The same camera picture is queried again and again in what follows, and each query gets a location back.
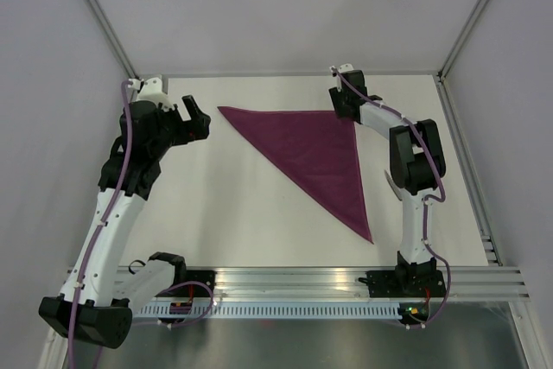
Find purple cloth napkin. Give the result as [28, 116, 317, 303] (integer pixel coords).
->
[219, 106, 372, 242]

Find steel table knife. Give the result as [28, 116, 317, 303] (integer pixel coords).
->
[385, 170, 403, 201]

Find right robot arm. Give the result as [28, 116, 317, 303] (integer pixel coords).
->
[329, 64, 447, 298]

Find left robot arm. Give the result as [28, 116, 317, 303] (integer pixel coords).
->
[38, 95, 211, 349]

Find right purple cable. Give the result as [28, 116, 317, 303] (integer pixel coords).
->
[332, 68, 453, 331]

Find purple cable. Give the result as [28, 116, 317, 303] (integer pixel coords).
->
[332, 68, 453, 331]
[67, 79, 135, 369]

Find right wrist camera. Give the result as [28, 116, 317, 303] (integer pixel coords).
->
[329, 63, 354, 77]

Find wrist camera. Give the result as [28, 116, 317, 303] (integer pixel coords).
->
[329, 63, 354, 77]
[126, 75, 172, 109]

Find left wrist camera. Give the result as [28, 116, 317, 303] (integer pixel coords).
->
[126, 75, 172, 109]

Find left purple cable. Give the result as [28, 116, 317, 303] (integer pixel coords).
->
[67, 79, 135, 369]

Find left aluminium frame post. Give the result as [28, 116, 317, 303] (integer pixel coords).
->
[83, 0, 137, 78]

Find aluminium frame post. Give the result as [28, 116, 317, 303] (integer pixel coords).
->
[83, 0, 137, 78]
[436, 0, 492, 83]

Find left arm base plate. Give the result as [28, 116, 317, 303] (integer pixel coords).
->
[179, 270, 216, 299]

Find aluminium front rail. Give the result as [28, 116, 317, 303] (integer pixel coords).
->
[188, 265, 530, 302]

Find white slotted cable duct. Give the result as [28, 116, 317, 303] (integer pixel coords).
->
[135, 301, 401, 320]

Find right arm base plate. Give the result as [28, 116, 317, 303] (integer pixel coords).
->
[360, 270, 446, 299]

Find right aluminium frame post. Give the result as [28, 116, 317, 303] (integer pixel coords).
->
[436, 0, 492, 83]

